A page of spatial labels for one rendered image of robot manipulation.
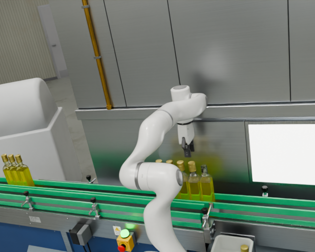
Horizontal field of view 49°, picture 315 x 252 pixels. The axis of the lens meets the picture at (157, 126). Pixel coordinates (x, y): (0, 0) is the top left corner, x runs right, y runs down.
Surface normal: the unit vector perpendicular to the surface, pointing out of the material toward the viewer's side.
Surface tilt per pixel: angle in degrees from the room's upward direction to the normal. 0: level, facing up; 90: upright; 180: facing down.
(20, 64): 90
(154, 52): 90
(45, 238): 90
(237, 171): 90
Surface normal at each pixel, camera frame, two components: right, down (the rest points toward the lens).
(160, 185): -0.36, 0.27
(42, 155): 0.09, 0.36
